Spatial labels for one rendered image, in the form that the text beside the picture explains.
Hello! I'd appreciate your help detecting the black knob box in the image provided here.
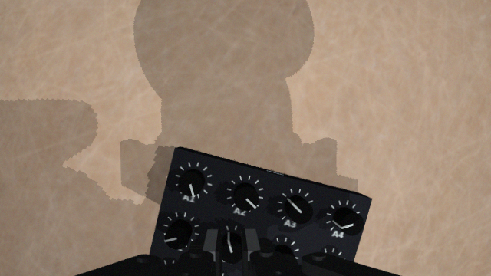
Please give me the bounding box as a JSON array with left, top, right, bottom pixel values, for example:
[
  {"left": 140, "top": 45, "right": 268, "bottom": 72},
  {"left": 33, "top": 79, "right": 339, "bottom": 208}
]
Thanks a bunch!
[{"left": 149, "top": 146, "right": 372, "bottom": 276}]

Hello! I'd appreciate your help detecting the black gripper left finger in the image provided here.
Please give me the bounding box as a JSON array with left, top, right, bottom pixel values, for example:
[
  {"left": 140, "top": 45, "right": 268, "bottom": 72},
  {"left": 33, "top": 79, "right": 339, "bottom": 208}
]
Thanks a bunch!
[{"left": 75, "top": 229, "right": 222, "bottom": 276}]

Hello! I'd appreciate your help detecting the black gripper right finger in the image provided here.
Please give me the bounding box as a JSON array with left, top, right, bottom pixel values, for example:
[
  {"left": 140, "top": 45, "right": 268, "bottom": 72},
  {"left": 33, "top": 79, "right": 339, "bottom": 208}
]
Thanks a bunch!
[{"left": 242, "top": 229, "right": 400, "bottom": 276}]

